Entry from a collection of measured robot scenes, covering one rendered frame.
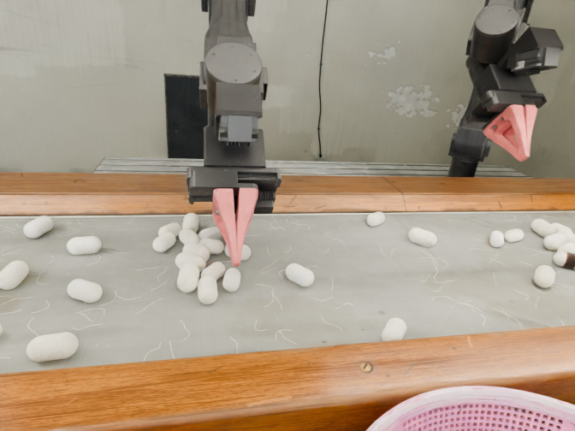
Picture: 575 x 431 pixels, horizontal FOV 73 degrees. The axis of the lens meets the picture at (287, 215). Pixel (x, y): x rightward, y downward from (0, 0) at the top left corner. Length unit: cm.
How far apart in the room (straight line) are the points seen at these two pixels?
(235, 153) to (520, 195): 55
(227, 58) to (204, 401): 31
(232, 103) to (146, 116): 213
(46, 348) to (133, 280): 12
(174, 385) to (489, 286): 37
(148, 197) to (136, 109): 192
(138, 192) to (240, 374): 37
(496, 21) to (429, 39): 209
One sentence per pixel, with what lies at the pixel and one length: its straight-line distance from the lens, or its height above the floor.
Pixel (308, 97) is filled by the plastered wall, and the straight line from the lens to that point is 253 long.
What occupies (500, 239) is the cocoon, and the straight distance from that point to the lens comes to 61.
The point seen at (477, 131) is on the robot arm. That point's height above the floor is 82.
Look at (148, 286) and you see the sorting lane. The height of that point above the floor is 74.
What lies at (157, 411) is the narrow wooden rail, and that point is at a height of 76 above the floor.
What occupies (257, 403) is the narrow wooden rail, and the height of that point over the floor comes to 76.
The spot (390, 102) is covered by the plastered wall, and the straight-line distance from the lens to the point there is 272.
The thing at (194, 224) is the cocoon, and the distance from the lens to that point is 52.
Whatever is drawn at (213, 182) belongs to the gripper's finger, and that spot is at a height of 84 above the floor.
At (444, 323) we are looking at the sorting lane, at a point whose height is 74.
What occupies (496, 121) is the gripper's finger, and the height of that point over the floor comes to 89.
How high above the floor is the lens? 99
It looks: 25 degrees down
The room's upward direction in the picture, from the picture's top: 5 degrees clockwise
